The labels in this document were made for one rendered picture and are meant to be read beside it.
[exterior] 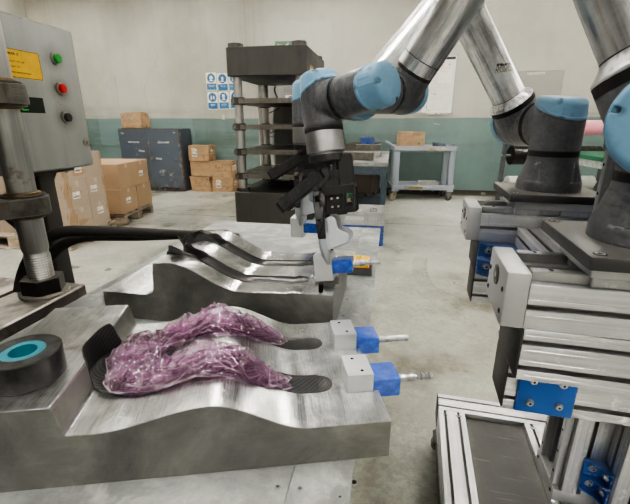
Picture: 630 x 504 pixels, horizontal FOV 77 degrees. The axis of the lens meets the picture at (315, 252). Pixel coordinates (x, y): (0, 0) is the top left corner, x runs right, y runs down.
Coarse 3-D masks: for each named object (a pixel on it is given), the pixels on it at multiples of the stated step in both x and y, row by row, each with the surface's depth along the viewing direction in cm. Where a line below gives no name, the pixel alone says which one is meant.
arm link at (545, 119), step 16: (544, 96) 97; (560, 96) 98; (528, 112) 103; (544, 112) 96; (560, 112) 94; (576, 112) 93; (528, 128) 102; (544, 128) 97; (560, 128) 95; (576, 128) 94; (528, 144) 107; (544, 144) 98; (560, 144) 96; (576, 144) 96
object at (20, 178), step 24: (0, 24) 85; (0, 48) 85; (0, 72) 85; (0, 120) 87; (0, 144) 89; (24, 144) 91; (24, 168) 92; (24, 192) 93; (24, 240) 95; (24, 264) 98; (48, 264) 100; (24, 288) 98; (48, 288) 99
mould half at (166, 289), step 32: (224, 256) 91; (256, 256) 98; (288, 256) 99; (128, 288) 86; (160, 288) 82; (192, 288) 81; (224, 288) 79; (256, 288) 80; (288, 288) 79; (160, 320) 85; (288, 320) 79; (320, 320) 78
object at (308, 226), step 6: (294, 216) 109; (306, 216) 111; (294, 222) 108; (306, 222) 108; (312, 222) 108; (294, 228) 108; (300, 228) 108; (306, 228) 108; (312, 228) 108; (294, 234) 109; (300, 234) 108
